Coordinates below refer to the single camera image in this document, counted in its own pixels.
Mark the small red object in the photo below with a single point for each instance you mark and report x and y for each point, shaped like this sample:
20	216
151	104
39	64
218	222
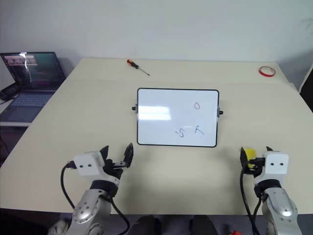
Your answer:
236	232

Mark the red tape roll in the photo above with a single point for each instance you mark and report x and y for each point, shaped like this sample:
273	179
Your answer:
261	72

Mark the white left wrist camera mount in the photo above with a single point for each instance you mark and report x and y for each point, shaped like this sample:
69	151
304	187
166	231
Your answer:
88	161

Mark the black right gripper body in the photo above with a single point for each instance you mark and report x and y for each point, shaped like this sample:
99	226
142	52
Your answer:
258	169

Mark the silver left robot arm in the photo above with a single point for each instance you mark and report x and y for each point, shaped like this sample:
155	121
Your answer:
85	208

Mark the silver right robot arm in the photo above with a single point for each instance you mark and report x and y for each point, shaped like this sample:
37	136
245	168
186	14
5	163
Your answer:
281	208

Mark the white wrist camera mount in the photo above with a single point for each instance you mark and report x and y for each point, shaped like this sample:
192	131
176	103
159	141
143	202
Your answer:
276	161
88	161

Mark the open dark laptop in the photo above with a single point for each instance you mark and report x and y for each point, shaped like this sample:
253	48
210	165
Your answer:
34	68

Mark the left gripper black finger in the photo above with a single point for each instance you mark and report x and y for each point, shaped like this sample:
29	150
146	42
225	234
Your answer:
128	155
105	151

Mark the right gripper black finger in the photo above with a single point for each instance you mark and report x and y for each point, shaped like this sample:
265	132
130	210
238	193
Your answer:
244	159
269	149

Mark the dark rounded shape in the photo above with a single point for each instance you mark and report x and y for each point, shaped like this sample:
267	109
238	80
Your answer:
144	226
203	226

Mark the black device beside laptop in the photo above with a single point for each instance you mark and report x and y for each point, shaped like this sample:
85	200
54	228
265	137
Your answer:
9	91

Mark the small black-framed whiteboard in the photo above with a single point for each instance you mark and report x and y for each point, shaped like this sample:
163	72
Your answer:
159	127

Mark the yellow block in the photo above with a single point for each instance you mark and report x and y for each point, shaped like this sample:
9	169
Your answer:
250	154

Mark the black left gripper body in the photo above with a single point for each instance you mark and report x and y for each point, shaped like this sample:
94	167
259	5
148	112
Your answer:
113	169

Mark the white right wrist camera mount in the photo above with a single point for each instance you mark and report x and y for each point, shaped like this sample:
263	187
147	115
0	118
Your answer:
276	161

